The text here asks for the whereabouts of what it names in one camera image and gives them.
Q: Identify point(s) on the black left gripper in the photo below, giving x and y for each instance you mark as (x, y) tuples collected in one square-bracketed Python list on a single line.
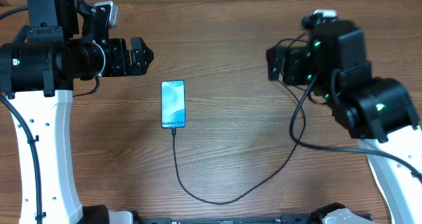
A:
[(122, 66)]

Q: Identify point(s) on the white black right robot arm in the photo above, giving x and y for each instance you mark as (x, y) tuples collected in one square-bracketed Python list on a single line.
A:
[(377, 112)]

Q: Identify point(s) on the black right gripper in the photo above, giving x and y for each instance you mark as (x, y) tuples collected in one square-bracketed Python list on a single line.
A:
[(295, 56)]

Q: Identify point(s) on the black smartphone lit screen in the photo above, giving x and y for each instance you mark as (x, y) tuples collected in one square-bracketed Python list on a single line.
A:
[(173, 104)]

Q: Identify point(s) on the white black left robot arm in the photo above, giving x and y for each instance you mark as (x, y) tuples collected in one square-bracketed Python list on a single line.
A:
[(65, 40)]

